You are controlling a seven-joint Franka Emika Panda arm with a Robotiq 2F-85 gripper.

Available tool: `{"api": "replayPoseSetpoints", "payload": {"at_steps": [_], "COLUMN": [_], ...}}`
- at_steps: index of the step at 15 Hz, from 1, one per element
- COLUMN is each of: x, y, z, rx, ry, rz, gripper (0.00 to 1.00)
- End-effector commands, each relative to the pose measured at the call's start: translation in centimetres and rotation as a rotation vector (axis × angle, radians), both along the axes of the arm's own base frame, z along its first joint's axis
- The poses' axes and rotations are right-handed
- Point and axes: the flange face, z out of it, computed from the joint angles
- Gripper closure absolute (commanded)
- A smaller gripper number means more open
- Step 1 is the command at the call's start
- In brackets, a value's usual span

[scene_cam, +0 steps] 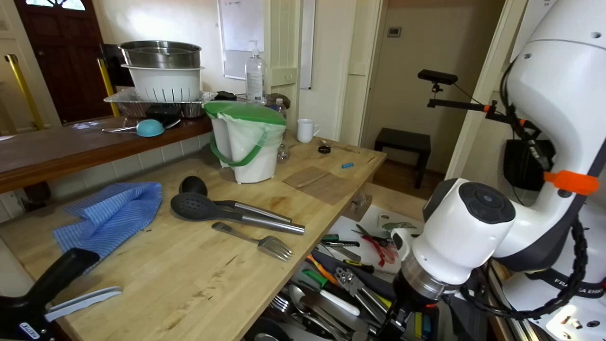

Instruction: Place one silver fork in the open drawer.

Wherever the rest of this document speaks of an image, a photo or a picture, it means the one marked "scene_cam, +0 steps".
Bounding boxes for silver can opener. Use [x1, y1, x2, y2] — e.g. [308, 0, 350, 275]
[333, 264, 394, 326]

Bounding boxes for green printed plastic bag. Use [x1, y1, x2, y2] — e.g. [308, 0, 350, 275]
[377, 216, 424, 237]

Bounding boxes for clear plastic water bottle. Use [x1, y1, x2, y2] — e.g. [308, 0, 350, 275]
[244, 49, 265, 102]

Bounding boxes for white mug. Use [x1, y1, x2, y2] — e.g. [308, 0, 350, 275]
[295, 118, 320, 146]

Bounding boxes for black mount arm orange joints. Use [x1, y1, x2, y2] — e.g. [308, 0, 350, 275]
[426, 97, 515, 127]

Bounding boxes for open wooden drawer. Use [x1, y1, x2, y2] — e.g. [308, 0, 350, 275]
[244, 182, 469, 341]

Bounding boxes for black slotted spoon silver handle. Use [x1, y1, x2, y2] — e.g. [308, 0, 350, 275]
[168, 190, 306, 237]

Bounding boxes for orange handled tool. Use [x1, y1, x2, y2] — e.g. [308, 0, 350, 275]
[306, 254, 339, 286]

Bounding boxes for green black handled tool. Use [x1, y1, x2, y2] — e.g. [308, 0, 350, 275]
[320, 233, 361, 250]

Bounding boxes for blue cloth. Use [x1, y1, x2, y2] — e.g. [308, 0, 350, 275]
[51, 180, 164, 260]

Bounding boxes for brown square mat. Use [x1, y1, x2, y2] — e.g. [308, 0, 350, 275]
[301, 173, 359, 205]

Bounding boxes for yellow pole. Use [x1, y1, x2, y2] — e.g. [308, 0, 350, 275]
[94, 57, 121, 120]
[2, 53, 45, 131]

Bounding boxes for dark wooden door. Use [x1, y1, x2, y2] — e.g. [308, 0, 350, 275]
[13, 0, 117, 125]

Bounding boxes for white wall paper sheet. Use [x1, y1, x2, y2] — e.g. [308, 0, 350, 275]
[216, 0, 267, 82]

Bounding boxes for black stool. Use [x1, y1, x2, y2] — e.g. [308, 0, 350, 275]
[373, 127, 433, 190]

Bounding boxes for black cutlery tray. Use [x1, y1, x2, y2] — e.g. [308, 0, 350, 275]
[252, 248, 441, 341]

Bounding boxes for dark wooden counter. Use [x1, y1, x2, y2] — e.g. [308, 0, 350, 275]
[0, 114, 214, 195]

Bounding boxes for grey metal tray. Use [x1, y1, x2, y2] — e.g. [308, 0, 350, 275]
[102, 87, 216, 120]

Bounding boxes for black bag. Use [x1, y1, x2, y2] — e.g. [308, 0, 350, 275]
[501, 138, 558, 193]

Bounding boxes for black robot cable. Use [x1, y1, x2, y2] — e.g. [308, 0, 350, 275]
[460, 216, 591, 322]

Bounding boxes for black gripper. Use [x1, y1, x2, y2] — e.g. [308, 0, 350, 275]
[377, 286, 441, 341]

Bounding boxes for steel cooking pot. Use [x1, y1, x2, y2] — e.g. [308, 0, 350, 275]
[117, 40, 202, 70]

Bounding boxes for white bin green lid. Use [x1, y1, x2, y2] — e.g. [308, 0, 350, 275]
[202, 101, 289, 186]

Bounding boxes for black camera on mount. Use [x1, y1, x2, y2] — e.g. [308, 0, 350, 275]
[416, 68, 460, 95]

